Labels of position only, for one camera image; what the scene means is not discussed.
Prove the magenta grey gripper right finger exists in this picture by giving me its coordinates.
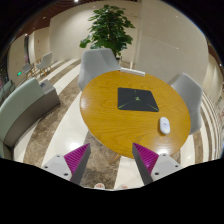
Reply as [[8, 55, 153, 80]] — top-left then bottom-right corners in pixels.
[[132, 143, 182, 185]]

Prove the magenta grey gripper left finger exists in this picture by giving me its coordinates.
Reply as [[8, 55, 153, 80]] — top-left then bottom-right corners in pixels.
[[42, 144, 91, 185]]

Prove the white computer mouse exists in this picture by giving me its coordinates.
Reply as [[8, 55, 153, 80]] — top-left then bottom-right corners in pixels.
[[160, 117, 170, 135]]

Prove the black square mouse pad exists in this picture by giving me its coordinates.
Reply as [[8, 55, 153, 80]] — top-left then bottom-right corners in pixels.
[[118, 87, 159, 112]]

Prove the round wooden table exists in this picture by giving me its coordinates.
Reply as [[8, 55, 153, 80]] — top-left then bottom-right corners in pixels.
[[80, 71, 190, 158]]

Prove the grey green sofa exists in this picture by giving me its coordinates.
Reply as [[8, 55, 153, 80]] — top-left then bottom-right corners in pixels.
[[0, 78, 60, 160]]

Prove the grey chair at right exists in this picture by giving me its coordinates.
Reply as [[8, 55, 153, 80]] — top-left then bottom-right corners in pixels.
[[169, 73, 203, 134]]

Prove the grey chair behind table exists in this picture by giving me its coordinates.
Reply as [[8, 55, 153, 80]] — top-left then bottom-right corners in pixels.
[[78, 48, 121, 90]]

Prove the grey chair far back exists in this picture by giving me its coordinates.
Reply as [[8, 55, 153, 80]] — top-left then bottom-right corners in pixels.
[[22, 63, 34, 78]]

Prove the grey chair far left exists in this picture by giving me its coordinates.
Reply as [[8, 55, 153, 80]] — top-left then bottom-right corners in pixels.
[[36, 52, 52, 74]]

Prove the green potted plant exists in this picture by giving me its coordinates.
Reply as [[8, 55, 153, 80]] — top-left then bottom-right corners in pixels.
[[79, 4, 135, 59]]

